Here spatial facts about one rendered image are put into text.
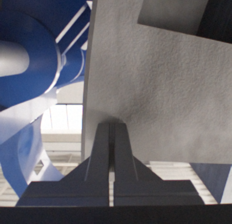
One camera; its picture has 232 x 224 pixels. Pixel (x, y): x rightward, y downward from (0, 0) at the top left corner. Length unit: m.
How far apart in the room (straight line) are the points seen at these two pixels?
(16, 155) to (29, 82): 2.32
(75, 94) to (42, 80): 9.08
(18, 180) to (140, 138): 3.01
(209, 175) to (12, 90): 0.55
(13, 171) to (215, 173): 2.96
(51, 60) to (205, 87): 0.44
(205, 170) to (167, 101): 0.14
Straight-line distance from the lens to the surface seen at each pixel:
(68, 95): 9.74
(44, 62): 0.54
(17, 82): 0.58
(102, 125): 0.15
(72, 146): 10.10
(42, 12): 0.59
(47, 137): 10.27
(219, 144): 0.21
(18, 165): 2.92
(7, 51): 0.48
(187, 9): 0.36
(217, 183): 0.26
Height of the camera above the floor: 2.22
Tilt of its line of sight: 17 degrees up
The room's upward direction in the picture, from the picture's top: 180 degrees counter-clockwise
